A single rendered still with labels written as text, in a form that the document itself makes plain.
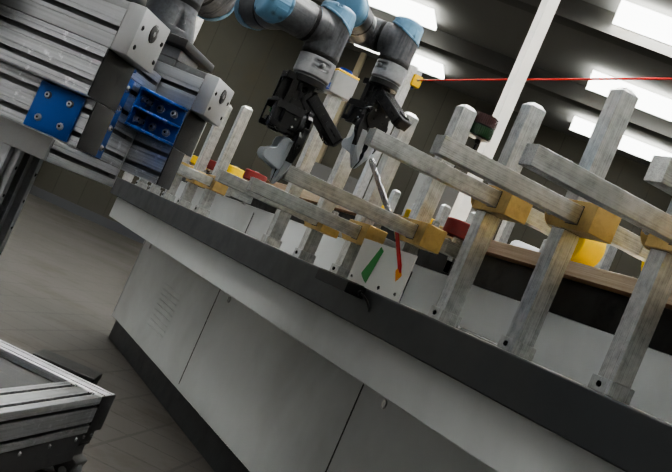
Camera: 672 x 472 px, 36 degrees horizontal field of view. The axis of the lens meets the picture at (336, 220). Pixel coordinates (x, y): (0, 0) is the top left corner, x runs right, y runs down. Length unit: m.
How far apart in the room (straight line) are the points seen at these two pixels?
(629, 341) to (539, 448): 0.23
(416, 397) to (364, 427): 0.55
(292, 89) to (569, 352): 0.71
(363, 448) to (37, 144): 1.03
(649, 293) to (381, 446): 1.02
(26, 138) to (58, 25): 0.24
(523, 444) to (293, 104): 0.78
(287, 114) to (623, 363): 0.81
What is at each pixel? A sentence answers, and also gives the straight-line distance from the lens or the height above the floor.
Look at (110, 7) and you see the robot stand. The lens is 1.87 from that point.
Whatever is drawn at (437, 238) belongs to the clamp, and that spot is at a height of 0.85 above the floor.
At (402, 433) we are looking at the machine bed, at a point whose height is 0.44.
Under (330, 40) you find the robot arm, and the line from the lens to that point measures 2.00.
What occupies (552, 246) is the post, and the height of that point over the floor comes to 0.89.
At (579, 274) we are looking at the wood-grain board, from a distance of 1.95.
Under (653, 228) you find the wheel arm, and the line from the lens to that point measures 1.47.
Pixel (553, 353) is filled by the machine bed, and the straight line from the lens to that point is 2.00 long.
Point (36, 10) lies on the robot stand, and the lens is 1.92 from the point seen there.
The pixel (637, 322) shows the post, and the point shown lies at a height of 0.81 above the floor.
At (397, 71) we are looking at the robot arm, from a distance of 2.39.
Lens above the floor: 0.71
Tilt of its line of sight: 3 degrees up
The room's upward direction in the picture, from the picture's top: 24 degrees clockwise
